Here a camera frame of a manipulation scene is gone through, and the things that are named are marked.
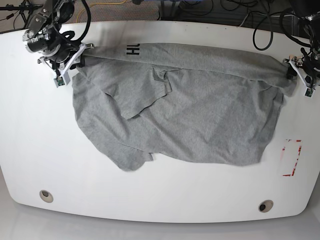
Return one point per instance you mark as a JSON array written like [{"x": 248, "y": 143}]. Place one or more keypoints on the table cable grommet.
[
  {"x": 266, "y": 206},
  {"x": 46, "y": 196}
]

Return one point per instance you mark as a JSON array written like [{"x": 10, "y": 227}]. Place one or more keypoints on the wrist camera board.
[
  {"x": 309, "y": 92},
  {"x": 59, "y": 81}
]

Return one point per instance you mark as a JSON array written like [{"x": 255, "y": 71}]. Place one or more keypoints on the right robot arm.
[{"x": 44, "y": 36}]

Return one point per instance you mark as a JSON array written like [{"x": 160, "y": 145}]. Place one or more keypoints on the black tripod stand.
[{"x": 26, "y": 9}]

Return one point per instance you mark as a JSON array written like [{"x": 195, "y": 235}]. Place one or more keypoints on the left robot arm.
[{"x": 308, "y": 13}]

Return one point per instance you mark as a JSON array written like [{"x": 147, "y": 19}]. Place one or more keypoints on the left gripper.
[{"x": 297, "y": 67}]

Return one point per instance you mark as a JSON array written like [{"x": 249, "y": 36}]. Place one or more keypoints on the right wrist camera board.
[{"x": 59, "y": 81}]

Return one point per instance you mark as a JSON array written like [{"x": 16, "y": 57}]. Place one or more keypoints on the red tape rectangle marking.
[{"x": 289, "y": 157}]

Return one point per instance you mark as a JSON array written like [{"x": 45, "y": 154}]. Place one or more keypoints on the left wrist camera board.
[{"x": 309, "y": 92}]

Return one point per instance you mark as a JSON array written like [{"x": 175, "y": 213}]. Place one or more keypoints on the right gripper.
[{"x": 66, "y": 58}]

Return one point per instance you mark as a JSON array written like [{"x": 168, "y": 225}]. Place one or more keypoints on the left table cable grommet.
[{"x": 46, "y": 196}]

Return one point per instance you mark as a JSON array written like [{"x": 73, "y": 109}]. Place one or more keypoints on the grey T-shirt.
[{"x": 196, "y": 104}]

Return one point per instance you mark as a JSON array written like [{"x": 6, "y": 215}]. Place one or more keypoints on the right table cable grommet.
[{"x": 266, "y": 206}]

